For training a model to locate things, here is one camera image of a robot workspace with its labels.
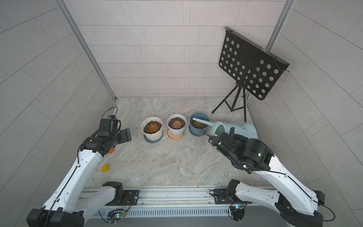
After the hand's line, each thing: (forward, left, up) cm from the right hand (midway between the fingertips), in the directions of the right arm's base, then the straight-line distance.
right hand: (235, 140), depth 64 cm
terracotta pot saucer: (+18, +31, -24) cm, 43 cm away
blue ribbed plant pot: (+17, +16, -15) cm, 27 cm away
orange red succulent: (+19, +43, -14) cm, 49 cm away
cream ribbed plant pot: (+15, +45, -15) cm, 49 cm away
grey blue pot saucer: (+15, +43, -23) cm, 51 cm away
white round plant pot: (+26, +32, -15) cm, 44 cm away
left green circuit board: (-22, +59, -25) cm, 68 cm away
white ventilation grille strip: (-23, +29, -26) cm, 45 cm away
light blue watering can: (+5, -7, 0) cm, 9 cm away
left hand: (+14, +56, -9) cm, 59 cm away
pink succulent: (+21, +29, -15) cm, 39 cm away
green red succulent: (+19, +15, -14) cm, 28 cm away
